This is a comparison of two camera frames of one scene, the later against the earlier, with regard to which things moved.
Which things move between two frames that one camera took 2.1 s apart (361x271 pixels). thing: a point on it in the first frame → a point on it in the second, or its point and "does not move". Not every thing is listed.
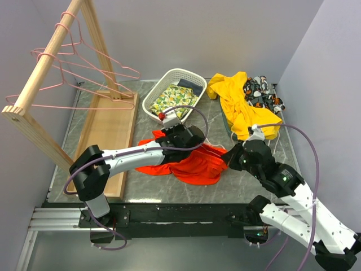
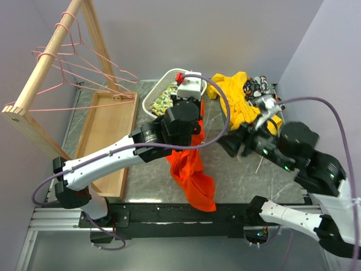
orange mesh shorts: x=204 y=166 → x=187 y=168
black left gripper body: x=174 y=131 → x=175 y=99
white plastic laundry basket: x=170 y=77 does not move
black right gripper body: x=236 y=159 → x=258 y=140
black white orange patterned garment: x=257 y=94 does not move
